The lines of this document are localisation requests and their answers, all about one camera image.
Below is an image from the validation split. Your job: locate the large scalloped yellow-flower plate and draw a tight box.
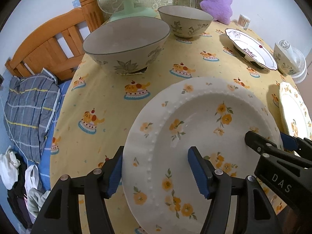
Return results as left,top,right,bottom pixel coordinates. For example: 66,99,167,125
279,82,311,140

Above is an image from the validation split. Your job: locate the beaded yellow-flower plate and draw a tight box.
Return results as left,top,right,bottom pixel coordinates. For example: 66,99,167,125
122,77,282,233

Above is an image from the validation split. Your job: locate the large green-floral bowl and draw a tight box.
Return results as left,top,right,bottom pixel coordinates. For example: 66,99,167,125
273,40,299,75

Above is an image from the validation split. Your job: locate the red-pattern white plate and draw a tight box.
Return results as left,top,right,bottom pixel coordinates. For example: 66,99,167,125
225,28,278,71

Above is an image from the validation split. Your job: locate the pile of clothes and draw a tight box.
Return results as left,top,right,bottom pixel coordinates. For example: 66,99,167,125
0,146,52,232

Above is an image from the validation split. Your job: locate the white standing fan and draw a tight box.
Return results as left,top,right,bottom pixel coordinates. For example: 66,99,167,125
291,46,307,84

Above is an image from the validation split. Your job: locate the yellow cartoon tablecloth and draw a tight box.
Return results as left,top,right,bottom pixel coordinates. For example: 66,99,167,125
50,16,303,234

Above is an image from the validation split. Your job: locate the grey plaid blanket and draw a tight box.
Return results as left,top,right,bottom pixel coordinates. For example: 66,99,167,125
4,68,61,163

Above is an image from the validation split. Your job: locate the cotton swab container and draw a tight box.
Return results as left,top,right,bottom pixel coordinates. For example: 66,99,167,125
238,14,251,30

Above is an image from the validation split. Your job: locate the small leaf-pattern bowl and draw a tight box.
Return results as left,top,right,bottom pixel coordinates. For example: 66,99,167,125
158,5,214,39

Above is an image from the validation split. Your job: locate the purple plush toy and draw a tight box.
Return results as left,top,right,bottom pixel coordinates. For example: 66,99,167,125
199,0,233,25

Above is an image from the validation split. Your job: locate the medium leaf-pattern bowl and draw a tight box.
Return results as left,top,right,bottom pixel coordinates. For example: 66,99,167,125
83,17,170,75

